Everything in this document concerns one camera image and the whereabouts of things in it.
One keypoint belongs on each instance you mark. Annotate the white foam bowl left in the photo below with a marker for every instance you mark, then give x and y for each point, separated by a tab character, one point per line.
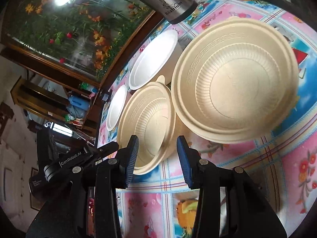
116	106

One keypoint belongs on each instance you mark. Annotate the white foam bowl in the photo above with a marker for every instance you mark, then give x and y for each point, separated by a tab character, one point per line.
116	106
158	58

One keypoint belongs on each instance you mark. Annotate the blue water jug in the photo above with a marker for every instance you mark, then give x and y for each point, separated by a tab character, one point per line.
79	102

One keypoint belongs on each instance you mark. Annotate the large beige plastic bowl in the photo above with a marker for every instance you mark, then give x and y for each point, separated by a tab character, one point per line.
151	116

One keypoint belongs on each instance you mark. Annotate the white foam bowl right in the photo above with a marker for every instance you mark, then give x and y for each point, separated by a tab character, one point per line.
158	58

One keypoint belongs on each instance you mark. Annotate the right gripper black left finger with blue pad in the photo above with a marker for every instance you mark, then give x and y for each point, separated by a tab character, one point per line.
65	214

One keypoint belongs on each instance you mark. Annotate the floral glass partition panel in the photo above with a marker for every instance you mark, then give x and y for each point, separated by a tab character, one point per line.
80	36

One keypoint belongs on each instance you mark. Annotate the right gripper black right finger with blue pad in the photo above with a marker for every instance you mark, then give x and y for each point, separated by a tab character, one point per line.
248	213

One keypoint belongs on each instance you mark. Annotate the small beige plastic bowl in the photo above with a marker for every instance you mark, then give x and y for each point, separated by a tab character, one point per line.
236	81

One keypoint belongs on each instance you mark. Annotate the colourful patterned tablecloth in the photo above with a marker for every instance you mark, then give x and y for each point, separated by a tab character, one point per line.
282	163

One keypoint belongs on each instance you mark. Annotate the wooden cabinet counter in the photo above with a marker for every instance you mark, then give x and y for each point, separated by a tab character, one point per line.
70	79

